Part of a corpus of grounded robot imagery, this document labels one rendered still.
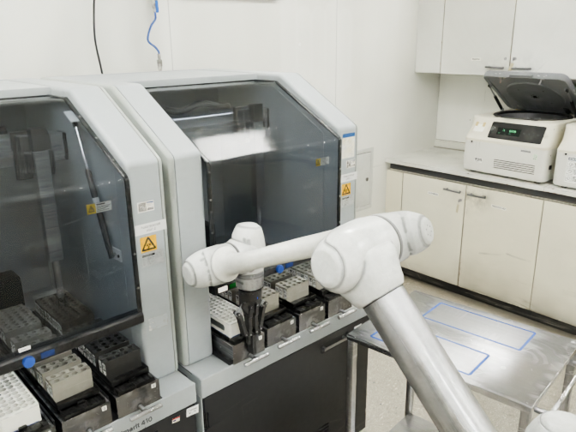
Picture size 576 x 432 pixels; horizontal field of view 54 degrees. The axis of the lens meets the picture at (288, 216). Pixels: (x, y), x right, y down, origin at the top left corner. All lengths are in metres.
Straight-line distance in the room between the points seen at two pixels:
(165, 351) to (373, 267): 0.88
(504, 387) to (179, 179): 1.10
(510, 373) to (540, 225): 2.03
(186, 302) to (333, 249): 0.77
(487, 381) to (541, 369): 0.19
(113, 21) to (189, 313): 1.49
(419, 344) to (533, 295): 2.73
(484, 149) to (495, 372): 2.22
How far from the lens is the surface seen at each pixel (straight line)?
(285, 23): 3.41
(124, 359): 1.76
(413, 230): 1.29
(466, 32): 4.17
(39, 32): 2.67
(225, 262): 1.57
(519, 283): 3.90
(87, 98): 1.84
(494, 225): 3.87
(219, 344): 1.94
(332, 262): 1.15
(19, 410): 1.65
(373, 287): 1.18
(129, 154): 1.63
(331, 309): 2.17
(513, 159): 3.72
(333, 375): 2.34
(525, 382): 1.79
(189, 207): 1.73
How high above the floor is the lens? 1.76
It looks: 18 degrees down
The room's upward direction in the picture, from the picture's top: 1 degrees counter-clockwise
